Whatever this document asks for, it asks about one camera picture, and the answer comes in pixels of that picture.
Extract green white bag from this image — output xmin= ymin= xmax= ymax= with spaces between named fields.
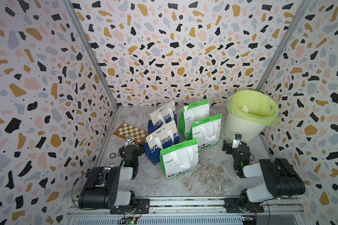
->
xmin=160 ymin=139 xmax=199 ymax=180
xmin=178 ymin=99 xmax=210 ymax=139
xmin=186 ymin=114 xmax=222 ymax=151

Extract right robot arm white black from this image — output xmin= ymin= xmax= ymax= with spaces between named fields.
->
xmin=222 ymin=140 xmax=305 ymax=212

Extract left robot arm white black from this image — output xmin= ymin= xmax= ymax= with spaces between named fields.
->
xmin=78 ymin=144 xmax=144 ymax=213

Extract wooden chessboard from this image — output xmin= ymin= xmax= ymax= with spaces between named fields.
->
xmin=113 ymin=122 xmax=149 ymax=145

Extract white trash bin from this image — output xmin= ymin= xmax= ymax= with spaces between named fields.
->
xmin=223 ymin=112 xmax=265 ymax=144

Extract front blue white bag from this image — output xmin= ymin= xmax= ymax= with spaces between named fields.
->
xmin=143 ymin=121 xmax=179 ymax=166

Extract blue white bag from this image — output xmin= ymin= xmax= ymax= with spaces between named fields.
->
xmin=143 ymin=121 xmax=179 ymax=166
xmin=148 ymin=100 xmax=177 ymax=134

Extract back blue white bag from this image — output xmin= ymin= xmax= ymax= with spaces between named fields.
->
xmin=148 ymin=100 xmax=177 ymax=134

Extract paper scraps in bin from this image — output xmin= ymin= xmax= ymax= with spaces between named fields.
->
xmin=240 ymin=105 xmax=249 ymax=113

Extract yellow-green bin liner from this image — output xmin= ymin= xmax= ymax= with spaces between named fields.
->
xmin=226 ymin=90 xmax=280 ymax=126

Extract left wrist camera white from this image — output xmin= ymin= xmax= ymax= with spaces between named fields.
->
xmin=125 ymin=136 xmax=133 ymax=146

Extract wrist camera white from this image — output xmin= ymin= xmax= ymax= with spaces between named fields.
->
xmin=125 ymin=136 xmax=133 ymax=146
xmin=232 ymin=134 xmax=242 ymax=149

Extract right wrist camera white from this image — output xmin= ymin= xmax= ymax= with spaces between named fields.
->
xmin=232 ymin=134 xmax=242 ymax=149

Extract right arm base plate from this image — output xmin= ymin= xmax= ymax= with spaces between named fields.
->
xmin=223 ymin=197 xmax=264 ymax=213

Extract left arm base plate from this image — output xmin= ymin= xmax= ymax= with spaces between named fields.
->
xmin=110 ymin=198 xmax=150 ymax=215

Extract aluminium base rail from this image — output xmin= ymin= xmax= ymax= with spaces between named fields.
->
xmin=67 ymin=196 xmax=310 ymax=225

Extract right corner aluminium post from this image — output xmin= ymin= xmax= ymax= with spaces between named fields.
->
xmin=255 ymin=0 xmax=311 ymax=92

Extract corner aluminium post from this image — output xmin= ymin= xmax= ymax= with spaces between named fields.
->
xmin=62 ymin=0 xmax=118 ymax=111
xmin=255 ymin=0 xmax=311 ymax=92

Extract left corner aluminium post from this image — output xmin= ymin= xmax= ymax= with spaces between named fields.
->
xmin=62 ymin=0 xmax=118 ymax=111

